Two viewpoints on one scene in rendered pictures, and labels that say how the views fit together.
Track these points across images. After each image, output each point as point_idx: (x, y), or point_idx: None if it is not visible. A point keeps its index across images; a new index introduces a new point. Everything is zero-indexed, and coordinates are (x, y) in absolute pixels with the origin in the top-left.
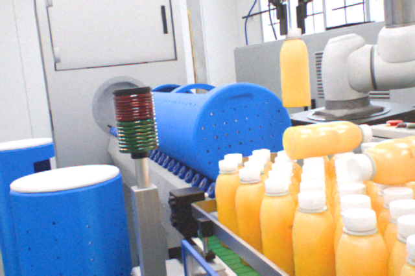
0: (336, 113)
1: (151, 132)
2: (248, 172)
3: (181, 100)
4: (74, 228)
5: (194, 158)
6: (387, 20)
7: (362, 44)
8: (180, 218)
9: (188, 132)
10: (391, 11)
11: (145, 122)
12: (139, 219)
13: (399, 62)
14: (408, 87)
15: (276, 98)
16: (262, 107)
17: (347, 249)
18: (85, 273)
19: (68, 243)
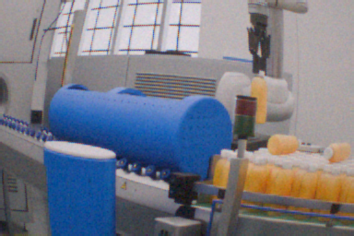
0: None
1: (255, 124)
2: (264, 159)
3: (139, 101)
4: (100, 187)
5: (170, 151)
6: (268, 71)
7: (250, 83)
8: (184, 191)
9: (166, 130)
10: (272, 66)
11: (255, 118)
12: (239, 175)
13: (274, 102)
14: (274, 121)
15: (228, 114)
16: (219, 119)
17: (334, 180)
18: (103, 218)
19: (96, 196)
